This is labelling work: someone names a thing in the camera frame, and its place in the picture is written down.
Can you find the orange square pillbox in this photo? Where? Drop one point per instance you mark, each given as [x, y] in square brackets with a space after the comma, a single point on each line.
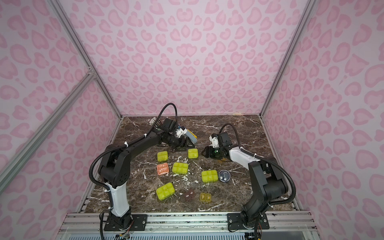
[162, 169]

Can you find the white pillbox green lid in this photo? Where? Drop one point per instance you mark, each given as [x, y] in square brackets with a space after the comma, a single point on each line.
[210, 176]
[193, 153]
[180, 168]
[162, 156]
[165, 191]

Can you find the aluminium front rail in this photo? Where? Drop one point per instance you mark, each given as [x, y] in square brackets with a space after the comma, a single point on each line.
[280, 225]

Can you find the small dark red pillbox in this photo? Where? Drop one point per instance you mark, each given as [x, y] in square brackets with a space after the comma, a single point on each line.
[189, 195]

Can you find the small yellow pillbox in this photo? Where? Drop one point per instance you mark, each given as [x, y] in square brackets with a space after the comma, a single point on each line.
[205, 197]

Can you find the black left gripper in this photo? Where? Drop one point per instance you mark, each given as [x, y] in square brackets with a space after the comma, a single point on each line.
[182, 141]

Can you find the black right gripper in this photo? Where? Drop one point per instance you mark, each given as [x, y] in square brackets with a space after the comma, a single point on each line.
[210, 151]

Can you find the blue grey stapler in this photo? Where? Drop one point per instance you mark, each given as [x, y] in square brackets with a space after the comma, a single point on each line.
[191, 136]

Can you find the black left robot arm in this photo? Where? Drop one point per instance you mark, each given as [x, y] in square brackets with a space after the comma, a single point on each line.
[115, 167]

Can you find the white pillbox green lid front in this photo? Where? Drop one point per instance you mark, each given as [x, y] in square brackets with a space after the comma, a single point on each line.
[165, 191]

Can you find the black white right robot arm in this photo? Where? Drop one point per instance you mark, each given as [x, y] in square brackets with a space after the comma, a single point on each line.
[267, 181]

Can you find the white pillbox green lid back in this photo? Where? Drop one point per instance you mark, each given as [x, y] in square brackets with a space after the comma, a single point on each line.
[193, 153]

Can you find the coloured pencils bundle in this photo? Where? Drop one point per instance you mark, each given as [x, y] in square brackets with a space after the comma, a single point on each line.
[155, 122]

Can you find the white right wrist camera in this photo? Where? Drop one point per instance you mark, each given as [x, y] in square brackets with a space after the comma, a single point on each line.
[214, 141]

